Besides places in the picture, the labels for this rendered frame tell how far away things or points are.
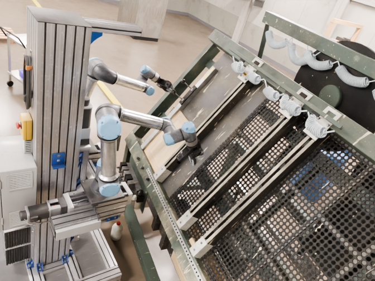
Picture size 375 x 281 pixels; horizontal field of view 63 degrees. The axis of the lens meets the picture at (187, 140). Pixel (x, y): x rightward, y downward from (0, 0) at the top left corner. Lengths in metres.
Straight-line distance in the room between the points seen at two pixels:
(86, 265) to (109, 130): 1.43
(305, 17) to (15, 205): 10.02
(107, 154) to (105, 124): 0.20
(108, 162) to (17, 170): 0.50
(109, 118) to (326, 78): 1.66
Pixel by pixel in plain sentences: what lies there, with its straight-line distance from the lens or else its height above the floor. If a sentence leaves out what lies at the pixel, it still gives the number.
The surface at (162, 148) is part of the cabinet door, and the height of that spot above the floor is 1.03.
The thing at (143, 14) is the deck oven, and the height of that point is 0.72.
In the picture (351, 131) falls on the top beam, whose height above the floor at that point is 1.92.
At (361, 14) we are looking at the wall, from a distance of 10.11.
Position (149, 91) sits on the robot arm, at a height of 1.50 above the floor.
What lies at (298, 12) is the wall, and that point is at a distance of 11.14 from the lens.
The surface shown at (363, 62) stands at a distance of 2.35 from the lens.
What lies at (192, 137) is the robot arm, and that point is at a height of 1.57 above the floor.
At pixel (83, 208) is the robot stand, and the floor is 0.97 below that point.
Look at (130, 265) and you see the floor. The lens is 3.02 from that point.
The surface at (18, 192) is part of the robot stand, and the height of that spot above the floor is 1.06.
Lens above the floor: 2.46
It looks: 31 degrees down
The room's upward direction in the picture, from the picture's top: 18 degrees clockwise
